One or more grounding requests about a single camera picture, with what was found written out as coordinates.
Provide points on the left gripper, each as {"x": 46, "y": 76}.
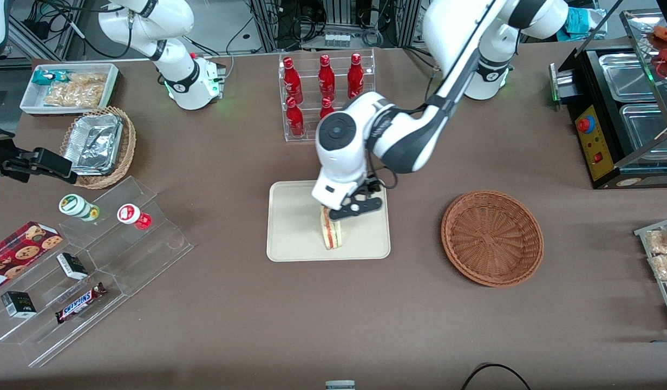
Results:
{"x": 372, "y": 187}

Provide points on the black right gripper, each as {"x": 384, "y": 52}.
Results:
{"x": 15, "y": 162}

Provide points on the triangle sandwich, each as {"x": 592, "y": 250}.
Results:
{"x": 332, "y": 233}

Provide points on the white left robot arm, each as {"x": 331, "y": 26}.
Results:
{"x": 409, "y": 135}

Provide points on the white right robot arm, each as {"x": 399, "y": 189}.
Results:
{"x": 149, "y": 27}

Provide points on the beige plastic tray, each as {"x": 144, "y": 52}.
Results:
{"x": 295, "y": 227}

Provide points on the wicker basket with foil trays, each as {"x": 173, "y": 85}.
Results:
{"x": 128, "y": 146}

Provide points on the brown round wicker basket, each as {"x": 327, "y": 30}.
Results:
{"x": 490, "y": 238}

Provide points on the silver foil container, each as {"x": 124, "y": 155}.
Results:
{"x": 95, "y": 143}

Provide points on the green label white-cap bottle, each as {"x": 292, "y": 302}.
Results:
{"x": 76, "y": 207}

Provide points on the white rectangular snack bin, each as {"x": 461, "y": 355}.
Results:
{"x": 30, "y": 103}

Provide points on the clear bag of crackers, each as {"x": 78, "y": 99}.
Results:
{"x": 76, "y": 93}

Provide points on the teal snack packet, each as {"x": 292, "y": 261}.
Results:
{"x": 46, "y": 77}

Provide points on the red white-cap small bottle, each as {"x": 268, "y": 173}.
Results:
{"x": 132, "y": 215}

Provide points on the red tartan cookie box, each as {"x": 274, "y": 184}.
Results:
{"x": 19, "y": 252}

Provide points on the clear acrylic bottle rack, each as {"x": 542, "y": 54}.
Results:
{"x": 285, "y": 130}

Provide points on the small black box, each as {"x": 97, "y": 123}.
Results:
{"x": 72, "y": 265}
{"x": 18, "y": 304}

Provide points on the red cola bottle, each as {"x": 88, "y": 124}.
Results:
{"x": 292, "y": 81}
{"x": 326, "y": 108}
{"x": 355, "y": 76}
{"x": 295, "y": 120}
{"x": 326, "y": 78}

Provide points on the clear acrylic tiered display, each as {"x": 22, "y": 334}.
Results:
{"x": 149, "y": 254}

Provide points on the Snickers chocolate bar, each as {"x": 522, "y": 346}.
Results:
{"x": 79, "y": 303}

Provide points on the small grey device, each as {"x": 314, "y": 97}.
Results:
{"x": 340, "y": 385}

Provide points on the white power strip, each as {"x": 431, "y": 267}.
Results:
{"x": 337, "y": 39}

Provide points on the red emergency stop button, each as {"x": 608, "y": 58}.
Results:
{"x": 585, "y": 124}

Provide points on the black food warmer machine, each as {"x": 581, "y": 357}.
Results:
{"x": 588, "y": 92}

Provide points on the steel warmer pan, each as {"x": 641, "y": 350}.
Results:
{"x": 626, "y": 76}
{"x": 645, "y": 127}

